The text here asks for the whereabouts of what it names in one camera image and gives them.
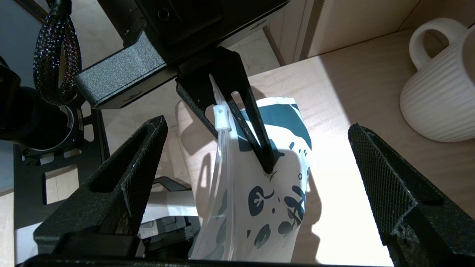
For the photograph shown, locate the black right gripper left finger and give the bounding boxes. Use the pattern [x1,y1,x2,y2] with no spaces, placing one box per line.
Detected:
[33,115,168,260]

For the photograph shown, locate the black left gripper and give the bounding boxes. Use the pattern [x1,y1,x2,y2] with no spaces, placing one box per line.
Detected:
[74,0,290,175]

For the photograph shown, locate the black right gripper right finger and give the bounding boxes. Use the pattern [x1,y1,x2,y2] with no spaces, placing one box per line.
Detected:
[348,123,475,267]

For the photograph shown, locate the blue horse print bag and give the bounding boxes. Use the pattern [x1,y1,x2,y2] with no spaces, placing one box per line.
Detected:
[176,74,313,262]

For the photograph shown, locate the white ribbed mug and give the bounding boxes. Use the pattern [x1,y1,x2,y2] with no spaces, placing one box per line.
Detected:
[400,18,475,143]

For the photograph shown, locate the brown open shelf unit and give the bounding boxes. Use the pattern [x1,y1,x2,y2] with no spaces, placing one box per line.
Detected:
[265,0,475,219]

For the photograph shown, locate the black robot torso frame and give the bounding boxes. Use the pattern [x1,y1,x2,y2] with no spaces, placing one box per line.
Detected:
[13,108,112,230]

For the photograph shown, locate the braided left arm cable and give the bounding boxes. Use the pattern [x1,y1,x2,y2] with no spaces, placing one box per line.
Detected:
[33,0,82,107]

